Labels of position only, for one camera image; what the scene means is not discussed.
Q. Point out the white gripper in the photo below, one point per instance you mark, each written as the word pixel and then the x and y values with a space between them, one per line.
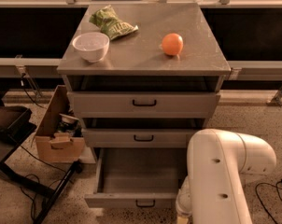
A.
pixel 182 200

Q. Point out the grey bottom drawer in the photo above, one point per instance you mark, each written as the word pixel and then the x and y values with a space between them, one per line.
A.
pixel 138 178

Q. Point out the grey drawer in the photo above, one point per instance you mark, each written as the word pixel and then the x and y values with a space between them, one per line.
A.
pixel 173 105
pixel 138 178
pixel 138 138

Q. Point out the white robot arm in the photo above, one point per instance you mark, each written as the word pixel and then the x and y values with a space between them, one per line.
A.
pixel 219 164

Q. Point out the grey middle drawer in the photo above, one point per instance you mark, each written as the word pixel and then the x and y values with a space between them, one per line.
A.
pixel 138 138

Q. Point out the grey metal drawer cabinet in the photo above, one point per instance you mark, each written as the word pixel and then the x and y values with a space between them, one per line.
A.
pixel 137 63

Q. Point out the grey top drawer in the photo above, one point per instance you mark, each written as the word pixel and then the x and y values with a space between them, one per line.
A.
pixel 173 105

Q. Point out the brown cardboard box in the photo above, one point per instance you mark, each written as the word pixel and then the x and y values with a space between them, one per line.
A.
pixel 53 146

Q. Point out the white cup in box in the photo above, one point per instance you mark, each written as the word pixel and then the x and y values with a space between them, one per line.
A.
pixel 69 119

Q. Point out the grey metal railing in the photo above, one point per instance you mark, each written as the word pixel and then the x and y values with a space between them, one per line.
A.
pixel 233 44

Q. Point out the orange fruit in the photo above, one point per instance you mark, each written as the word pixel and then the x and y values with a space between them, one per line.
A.
pixel 172 44

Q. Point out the white bowl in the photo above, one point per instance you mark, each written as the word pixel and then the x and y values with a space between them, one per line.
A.
pixel 91 46

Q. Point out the green chip bag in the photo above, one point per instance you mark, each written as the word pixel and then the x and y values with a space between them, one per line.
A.
pixel 109 23

